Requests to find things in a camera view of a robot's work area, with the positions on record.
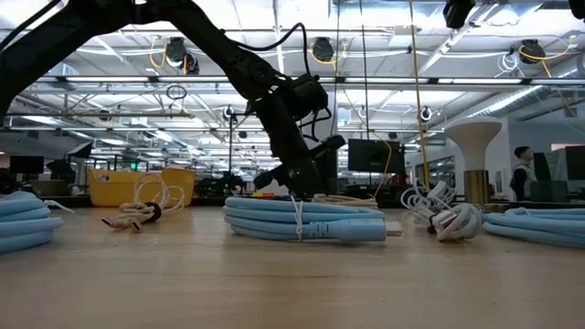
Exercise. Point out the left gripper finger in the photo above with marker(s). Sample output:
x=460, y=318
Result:
x=330, y=145
x=276, y=178

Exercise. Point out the silver ventilation duct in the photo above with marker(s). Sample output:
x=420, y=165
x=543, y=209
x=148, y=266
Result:
x=525, y=93

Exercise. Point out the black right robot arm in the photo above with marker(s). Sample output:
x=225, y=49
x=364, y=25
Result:
x=578, y=7

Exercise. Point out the person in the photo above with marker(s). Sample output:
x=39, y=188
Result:
x=521, y=178

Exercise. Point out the black computer monitor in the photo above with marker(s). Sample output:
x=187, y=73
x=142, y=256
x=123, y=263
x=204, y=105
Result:
x=26, y=164
x=375, y=155
x=576, y=163

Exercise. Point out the white round puck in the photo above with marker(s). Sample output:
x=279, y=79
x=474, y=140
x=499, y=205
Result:
x=473, y=137

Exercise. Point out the black background rig frame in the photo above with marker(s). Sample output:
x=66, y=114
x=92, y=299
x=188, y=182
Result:
x=230, y=146

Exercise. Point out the yellow plastic basket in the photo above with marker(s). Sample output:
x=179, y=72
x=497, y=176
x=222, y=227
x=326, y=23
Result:
x=114, y=192

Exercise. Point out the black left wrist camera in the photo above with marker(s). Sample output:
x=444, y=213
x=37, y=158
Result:
x=311, y=97

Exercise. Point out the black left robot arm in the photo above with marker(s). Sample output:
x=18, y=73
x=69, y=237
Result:
x=27, y=59

